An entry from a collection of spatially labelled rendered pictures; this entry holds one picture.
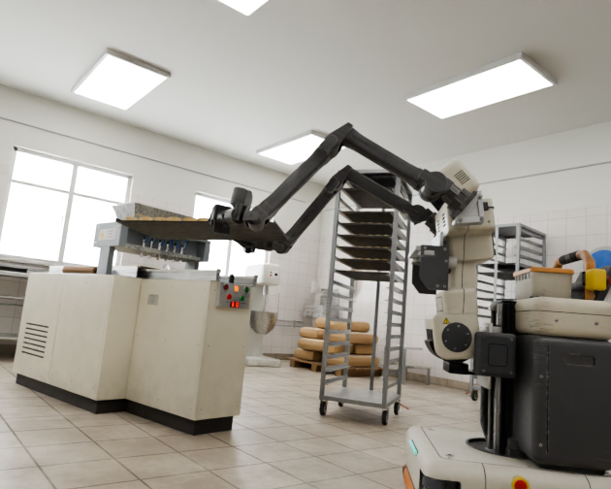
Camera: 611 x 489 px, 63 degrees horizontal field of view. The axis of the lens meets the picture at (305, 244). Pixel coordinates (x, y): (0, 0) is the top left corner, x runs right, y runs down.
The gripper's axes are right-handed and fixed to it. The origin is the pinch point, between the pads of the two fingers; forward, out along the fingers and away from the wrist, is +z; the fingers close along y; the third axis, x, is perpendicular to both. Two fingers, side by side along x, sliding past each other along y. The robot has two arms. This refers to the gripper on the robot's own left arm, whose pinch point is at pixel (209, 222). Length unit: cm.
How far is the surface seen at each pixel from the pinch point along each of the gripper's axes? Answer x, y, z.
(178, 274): 44, 10, 116
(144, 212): 33, -31, 156
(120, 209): 23, -34, 170
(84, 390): 13, 83, 166
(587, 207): 462, -103, 47
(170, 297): 42, 24, 121
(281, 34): 132, -202, 154
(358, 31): 172, -200, 104
